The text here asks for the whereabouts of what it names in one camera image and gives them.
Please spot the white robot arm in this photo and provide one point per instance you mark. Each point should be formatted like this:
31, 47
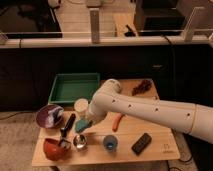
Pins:
189, 118

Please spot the white plastic cup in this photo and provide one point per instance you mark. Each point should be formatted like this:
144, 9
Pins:
80, 106

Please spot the blue plastic cup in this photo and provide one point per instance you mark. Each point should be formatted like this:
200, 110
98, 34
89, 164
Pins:
110, 142

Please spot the orange carrot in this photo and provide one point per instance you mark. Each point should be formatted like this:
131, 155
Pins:
116, 122

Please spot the dark grape bunch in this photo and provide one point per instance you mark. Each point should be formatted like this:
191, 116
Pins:
143, 87

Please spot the green plastic tray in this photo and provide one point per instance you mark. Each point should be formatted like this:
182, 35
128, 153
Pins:
67, 88

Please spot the purple ceramic bowl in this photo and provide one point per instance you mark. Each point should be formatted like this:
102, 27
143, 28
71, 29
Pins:
49, 116

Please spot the black rectangular block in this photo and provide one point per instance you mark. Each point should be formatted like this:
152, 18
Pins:
141, 143

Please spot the black handled tool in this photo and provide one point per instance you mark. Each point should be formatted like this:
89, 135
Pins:
68, 125

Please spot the white horizontal rail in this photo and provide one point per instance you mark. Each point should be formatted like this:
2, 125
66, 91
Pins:
105, 41

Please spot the white post centre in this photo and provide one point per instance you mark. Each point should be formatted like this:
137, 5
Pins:
94, 22

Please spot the white post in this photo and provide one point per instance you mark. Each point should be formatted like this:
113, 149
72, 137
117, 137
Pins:
94, 22
193, 21

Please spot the white post right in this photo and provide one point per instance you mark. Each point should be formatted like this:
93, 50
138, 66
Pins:
193, 21

